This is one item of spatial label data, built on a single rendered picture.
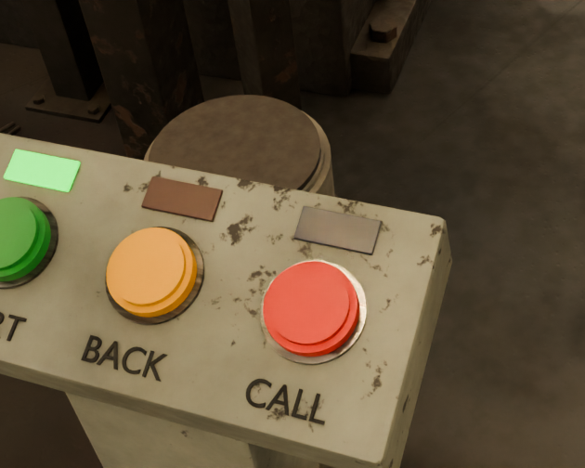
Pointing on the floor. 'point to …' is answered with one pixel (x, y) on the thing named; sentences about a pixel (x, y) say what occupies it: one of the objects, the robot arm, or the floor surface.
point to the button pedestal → (212, 322)
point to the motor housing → (144, 65)
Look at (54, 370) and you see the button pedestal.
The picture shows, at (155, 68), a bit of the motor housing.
